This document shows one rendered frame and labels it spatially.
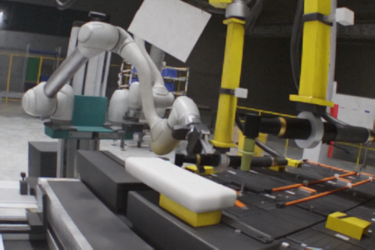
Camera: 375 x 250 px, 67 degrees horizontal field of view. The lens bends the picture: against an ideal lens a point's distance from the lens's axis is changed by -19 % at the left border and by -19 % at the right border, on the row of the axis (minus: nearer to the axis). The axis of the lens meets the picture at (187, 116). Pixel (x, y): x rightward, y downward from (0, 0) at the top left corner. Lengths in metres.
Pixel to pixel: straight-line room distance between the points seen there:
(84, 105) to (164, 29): 1.07
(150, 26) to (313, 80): 0.90
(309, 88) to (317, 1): 0.21
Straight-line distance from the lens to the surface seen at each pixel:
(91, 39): 1.59
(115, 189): 1.02
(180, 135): 1.37
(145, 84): 1.61
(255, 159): 1.37
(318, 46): 0.76
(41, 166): 2.49
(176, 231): 0.75
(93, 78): 2.45
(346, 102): 9.51
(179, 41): 1.39
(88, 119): 2.37
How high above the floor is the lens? 1.39
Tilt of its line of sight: 4 degrees down
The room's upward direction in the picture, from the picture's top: 7 degrees clockwise
